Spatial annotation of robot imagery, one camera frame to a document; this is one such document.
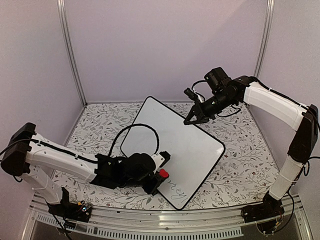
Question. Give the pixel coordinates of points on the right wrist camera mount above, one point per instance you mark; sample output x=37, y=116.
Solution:
x=193, y=95

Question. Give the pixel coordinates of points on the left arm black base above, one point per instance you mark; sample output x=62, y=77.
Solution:
x=80, y=211

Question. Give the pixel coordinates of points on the left aluminium frame post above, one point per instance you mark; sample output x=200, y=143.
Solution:
x=61, y=6

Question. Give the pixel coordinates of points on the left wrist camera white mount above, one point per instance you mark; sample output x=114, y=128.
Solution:
x=160, y=159

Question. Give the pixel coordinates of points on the aluminium frame post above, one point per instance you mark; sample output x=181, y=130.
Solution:
x=265, y=37
x=61, y=6

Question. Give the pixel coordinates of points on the right aluminium frame post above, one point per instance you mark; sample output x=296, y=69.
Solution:
x=265, y=37

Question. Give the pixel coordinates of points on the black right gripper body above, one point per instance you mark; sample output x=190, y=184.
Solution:
x=213, y=109

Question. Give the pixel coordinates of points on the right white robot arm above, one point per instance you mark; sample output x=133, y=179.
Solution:
x=251, y=91

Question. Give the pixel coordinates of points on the red whiteboard eraser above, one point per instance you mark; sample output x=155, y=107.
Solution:
x=163, y=174

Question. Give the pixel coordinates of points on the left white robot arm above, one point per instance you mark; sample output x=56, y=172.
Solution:
x=27, y=151

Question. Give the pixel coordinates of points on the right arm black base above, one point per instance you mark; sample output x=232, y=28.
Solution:
x=270, y=211

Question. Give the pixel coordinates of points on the aluminium front rail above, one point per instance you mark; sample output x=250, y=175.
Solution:
x=130, y=215

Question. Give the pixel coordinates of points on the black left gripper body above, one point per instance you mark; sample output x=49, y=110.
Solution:
x=150, y=189

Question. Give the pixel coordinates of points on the white whiteboard black frame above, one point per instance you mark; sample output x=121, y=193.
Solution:
x=194, y=152

